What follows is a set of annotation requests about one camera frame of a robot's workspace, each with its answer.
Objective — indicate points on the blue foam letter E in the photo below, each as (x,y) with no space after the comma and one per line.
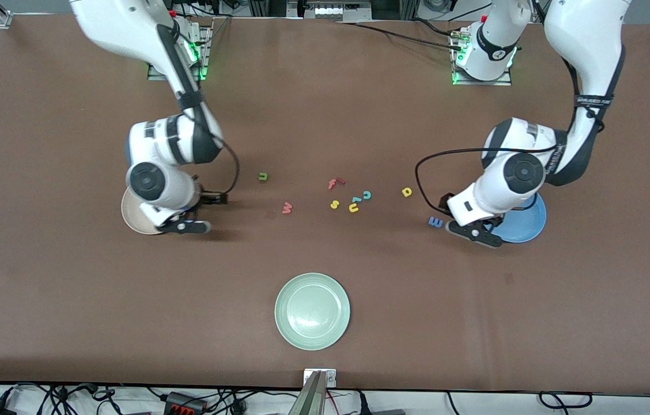
(436,222)

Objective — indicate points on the pink foam letter w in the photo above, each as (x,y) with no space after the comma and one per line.
(287,208)

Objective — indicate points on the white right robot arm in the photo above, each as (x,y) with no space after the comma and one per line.
(117,23)

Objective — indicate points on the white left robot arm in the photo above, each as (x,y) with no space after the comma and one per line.
(584,34)

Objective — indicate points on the blue round plate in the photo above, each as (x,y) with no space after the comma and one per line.
(526,227)

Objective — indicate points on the beige round plate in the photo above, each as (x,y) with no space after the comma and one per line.
(132,216)

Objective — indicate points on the red foam letter f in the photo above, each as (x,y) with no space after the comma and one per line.
(333,184)

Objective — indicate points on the pale green round plate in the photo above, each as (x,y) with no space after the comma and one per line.
(312,311)

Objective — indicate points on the black orange power strip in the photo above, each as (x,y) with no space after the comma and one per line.
(184,403)

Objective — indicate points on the aluminium rack upright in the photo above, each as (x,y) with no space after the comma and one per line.
(408,8)

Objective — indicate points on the white power strip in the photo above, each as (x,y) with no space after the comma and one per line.
(331,11)

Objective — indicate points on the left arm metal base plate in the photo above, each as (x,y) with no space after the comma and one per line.
(503,82)

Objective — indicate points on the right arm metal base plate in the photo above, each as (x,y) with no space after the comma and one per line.
(155,74)

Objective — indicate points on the aluminium camera mount post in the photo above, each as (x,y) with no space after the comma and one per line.
(313,397)

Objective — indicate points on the metal table corner bracket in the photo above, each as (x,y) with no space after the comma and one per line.
(1,22)

